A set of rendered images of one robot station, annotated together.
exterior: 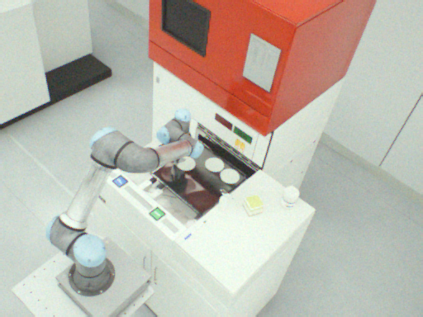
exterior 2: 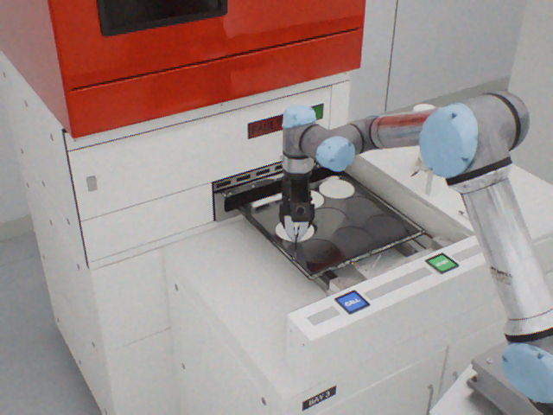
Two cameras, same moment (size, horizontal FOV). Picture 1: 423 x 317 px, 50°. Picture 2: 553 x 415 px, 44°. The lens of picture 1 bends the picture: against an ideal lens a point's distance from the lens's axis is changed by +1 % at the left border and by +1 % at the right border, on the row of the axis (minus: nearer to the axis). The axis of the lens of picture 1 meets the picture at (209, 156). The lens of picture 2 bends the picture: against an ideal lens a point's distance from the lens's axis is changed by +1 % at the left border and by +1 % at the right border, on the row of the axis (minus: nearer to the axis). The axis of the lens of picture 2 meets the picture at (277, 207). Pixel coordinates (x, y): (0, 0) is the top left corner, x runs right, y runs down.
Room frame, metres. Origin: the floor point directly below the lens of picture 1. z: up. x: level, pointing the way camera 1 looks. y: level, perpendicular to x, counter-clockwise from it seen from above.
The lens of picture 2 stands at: (1.07, 1.50, 1.95)
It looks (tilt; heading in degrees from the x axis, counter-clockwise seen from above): 34 degrees down; 292
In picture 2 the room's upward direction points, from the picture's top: 1 degrees clockwise
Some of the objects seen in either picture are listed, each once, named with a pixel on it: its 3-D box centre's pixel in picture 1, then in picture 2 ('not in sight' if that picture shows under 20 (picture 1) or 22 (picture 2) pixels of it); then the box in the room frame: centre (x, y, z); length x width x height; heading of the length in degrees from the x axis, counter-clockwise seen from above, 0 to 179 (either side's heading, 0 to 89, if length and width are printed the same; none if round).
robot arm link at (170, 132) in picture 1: (171, 134); (333, 146); (1.46, 0.19, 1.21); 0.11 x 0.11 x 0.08; 60
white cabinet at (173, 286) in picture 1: (190, 247); (361, 360); (1.38, 0.02, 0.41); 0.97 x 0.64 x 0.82; 54
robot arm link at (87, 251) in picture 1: (88, 253); not in sight; (0.88, 0.40, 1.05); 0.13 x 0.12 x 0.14; 60
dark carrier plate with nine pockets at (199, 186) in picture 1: (200, 175); (327, 218); (1.51, 0.03, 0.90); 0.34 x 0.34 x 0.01; 54
